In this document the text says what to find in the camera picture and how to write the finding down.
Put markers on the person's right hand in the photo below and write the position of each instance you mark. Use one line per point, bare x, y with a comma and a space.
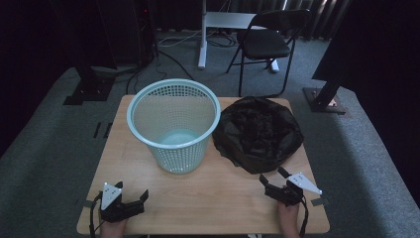
290, 219

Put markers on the light green mesh waste basket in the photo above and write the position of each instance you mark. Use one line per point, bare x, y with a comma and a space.
178, 162

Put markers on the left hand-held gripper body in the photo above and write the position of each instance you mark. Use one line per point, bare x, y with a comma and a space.
114, 210

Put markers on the black equipment tower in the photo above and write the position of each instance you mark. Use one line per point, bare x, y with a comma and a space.
132, 33

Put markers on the black folding chair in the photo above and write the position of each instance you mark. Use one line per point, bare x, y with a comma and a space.
265, 44

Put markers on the white desk frame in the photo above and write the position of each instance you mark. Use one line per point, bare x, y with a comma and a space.
202, 49

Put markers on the black plastic trash bag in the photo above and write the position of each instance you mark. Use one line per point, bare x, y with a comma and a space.
257, 132

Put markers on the person's left hand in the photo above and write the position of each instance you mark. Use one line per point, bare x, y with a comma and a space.
113, 229

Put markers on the black floor tape strip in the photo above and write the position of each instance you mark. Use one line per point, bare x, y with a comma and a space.
96, 130
107, 130

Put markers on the gray tape piece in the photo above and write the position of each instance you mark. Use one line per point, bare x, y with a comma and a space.
86, 203
319, 201

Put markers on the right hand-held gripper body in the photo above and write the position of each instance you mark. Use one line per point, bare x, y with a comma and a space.
287, 195

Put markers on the black metal stand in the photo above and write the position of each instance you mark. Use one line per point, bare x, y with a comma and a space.
325, 99
89, 89

